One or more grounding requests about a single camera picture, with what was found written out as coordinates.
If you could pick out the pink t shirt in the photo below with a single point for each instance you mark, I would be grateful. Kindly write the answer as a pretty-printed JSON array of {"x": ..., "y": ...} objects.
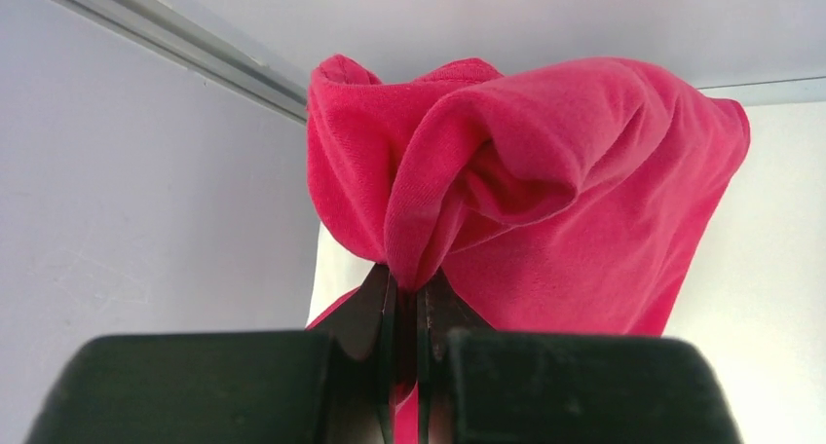
[{"x": 565, "y": 206}]

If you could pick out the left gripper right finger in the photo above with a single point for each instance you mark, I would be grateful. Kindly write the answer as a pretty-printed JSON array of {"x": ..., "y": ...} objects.
[{"x": 439, "y": 311}]

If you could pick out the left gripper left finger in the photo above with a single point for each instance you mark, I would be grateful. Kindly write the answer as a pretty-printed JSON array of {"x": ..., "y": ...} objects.
[{"x": 359, "y": 389}]

